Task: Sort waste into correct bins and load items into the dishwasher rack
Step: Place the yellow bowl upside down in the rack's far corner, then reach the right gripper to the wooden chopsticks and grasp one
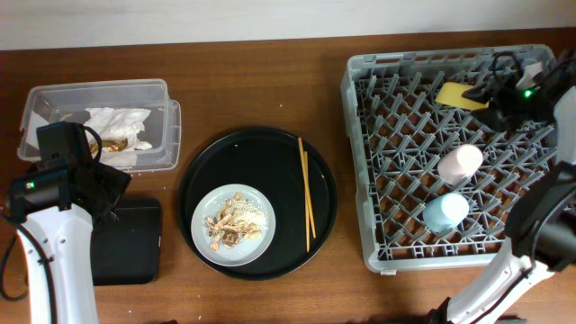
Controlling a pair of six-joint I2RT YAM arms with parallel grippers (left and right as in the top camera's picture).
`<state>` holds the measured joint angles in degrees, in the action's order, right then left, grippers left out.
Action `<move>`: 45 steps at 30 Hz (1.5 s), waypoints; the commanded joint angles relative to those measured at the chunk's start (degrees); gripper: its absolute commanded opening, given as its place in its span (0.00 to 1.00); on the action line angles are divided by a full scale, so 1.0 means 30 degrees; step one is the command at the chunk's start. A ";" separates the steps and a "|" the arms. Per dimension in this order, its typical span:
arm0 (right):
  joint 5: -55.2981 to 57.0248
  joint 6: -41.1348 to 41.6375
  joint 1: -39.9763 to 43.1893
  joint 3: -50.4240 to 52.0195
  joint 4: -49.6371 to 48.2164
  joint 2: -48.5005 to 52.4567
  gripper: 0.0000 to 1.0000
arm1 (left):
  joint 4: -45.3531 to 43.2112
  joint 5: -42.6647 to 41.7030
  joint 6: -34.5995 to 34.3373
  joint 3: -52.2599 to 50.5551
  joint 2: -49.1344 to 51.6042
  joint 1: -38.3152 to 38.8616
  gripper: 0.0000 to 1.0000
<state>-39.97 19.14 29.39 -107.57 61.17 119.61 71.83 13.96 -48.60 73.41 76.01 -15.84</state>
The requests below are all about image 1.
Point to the light blue cup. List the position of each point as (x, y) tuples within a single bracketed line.
[(445, 212)]

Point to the yellow bowl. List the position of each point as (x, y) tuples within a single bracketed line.
[(451, 94)]

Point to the grey plastic dishwasher rack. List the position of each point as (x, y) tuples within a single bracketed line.
[(398, 134)]

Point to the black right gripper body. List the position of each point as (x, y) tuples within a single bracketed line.
[(508, 106)]

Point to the round black tray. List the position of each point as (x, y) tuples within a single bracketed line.
[(268, 160)]

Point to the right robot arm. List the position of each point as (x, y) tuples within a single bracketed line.
[(540, 233)]

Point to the black rectangular tray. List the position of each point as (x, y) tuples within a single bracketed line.
[(125, 248)]

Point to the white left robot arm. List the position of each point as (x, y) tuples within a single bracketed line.
[(54, 208)]

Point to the grey plate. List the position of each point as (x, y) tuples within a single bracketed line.
[(244, 252)]

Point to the clear plastic bin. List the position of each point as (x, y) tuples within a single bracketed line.
[(137, 93)]

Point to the food scraps and rice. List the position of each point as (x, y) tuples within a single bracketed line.
[(237, 219)]

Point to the pink cup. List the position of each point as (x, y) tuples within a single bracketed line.
[(460, 163)]

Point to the brown snack wrapper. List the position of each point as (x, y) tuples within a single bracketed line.
[(110, 145)]

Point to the white napkin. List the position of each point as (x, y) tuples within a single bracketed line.
[(142, 127)]

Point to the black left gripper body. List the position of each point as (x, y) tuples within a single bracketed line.
[(115, 183)]

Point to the wooden chopstick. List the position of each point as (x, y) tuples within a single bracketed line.
[(307, 211), (301, 149)]

